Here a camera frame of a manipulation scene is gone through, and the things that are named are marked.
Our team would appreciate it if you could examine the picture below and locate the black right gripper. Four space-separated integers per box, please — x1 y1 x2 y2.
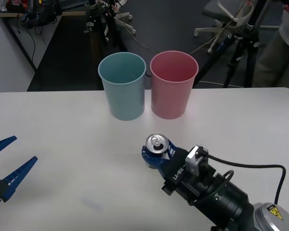
141 141 218 201

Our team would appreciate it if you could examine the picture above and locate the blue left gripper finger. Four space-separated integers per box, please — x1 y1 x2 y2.
0 156 39 205
0 136 18 160

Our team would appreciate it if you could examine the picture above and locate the silver drink can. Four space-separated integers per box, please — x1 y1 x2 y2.
144 132 170 169

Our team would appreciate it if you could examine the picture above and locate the pink plastic bin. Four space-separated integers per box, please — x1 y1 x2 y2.
149 50 199 120

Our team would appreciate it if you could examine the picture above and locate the pale blue plastic bin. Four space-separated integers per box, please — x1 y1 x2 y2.
97 51 147 121

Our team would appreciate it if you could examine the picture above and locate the white desk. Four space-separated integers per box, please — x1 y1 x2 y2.
0 11 87 71

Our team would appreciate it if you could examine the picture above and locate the white chair base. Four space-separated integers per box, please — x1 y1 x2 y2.
114 12 137 35

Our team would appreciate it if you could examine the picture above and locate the black tripod with blue parts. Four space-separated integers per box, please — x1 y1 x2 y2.
195 0 268 89

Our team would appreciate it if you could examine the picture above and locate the person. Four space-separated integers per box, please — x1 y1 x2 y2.
251 0 289 89

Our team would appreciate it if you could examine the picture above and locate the grey office chair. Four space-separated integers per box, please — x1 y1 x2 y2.
194 0 256 54

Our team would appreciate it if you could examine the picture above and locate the pale floor cable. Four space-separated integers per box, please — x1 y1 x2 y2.
120 14 245 85

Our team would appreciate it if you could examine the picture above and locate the black camera stand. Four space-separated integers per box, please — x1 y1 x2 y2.
83 0 126 52

